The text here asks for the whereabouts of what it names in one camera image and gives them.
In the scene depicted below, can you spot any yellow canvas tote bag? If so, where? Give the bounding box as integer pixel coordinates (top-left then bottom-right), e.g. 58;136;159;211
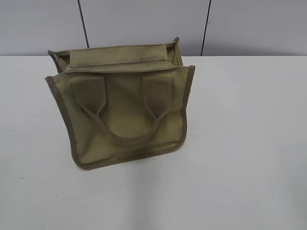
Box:
46;38;195;170

